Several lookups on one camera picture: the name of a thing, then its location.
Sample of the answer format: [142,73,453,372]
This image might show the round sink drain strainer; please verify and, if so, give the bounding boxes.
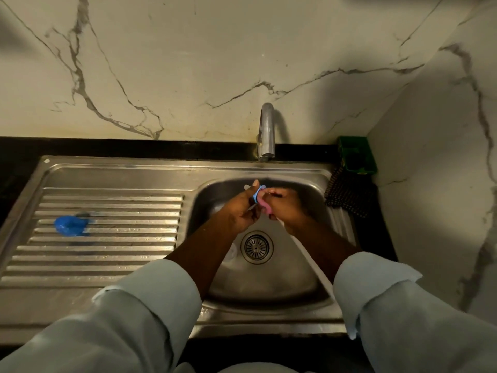
[240,231,274,265]

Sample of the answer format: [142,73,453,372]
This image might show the blue plastic lid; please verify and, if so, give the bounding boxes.
[54,215,90,237]

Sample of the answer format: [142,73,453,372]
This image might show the chrome faucet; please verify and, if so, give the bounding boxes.
[256,102,276,161]

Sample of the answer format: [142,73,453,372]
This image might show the stainless steel sink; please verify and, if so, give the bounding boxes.
[0,155,360,345]

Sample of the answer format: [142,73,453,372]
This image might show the person's right forearm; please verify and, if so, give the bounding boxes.
[283,217,497,373]

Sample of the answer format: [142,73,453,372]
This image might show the person's right hand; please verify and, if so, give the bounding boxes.
[257,187,310,234]

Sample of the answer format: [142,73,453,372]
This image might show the person's left hand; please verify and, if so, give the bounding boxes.
[218,179,263,234]

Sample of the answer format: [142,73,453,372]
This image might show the person's left forearm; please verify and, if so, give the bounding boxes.
[0,217,233,373]

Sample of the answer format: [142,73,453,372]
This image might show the blue and pink scissors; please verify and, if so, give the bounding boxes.
[243,184,274,217]

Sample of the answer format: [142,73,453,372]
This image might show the green dish soap tub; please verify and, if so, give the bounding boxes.
[336,135,378,176]

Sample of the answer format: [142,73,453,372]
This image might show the dark beaded scrubber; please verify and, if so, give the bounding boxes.
[324,165,374,219]

